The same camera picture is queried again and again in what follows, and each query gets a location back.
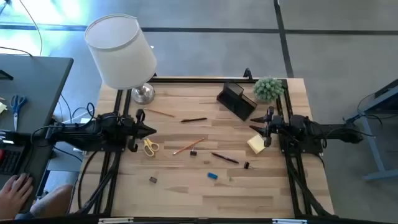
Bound blue handled scissors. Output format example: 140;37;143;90
9;94;28;133

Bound blue metal desk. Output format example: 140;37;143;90
343;78;398;182

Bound black aluminium table frame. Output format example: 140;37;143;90
70;67;398;224

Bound black mesh desk organizer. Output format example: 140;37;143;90
216;81;258;122

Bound orange pencil with eraser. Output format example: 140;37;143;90
144;107;176;119
172;137;206;156

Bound black floor cable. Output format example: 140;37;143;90
0;45;34;58

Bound gray side desk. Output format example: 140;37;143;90
0;54;75;215

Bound black desk cable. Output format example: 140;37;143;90
343;91;386;138

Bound yellow sticky note pad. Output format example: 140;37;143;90
246;134;266;155

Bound person's hand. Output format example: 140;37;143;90
0;173;34;220

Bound black monitor stand foot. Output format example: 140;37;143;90
0;69;14;82

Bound yellow handled scissors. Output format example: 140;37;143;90
142;138;160;157

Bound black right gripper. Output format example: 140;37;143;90
248;106;282;148

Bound white floor cable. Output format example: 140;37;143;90
18;0;44;57

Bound black keyboard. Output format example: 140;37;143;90
0;146;24;177

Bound green artificial potted plant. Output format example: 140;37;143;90
252;76;285;104

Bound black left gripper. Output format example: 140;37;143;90
124;108;157;153

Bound white shade silver table lamp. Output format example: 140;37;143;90
84;13;158;105

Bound person's leg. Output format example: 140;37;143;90
29;184;74;219

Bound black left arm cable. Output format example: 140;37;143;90
30;101;96;144

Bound white bracket strip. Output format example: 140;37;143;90
272;218;308;224
98;217;135;224

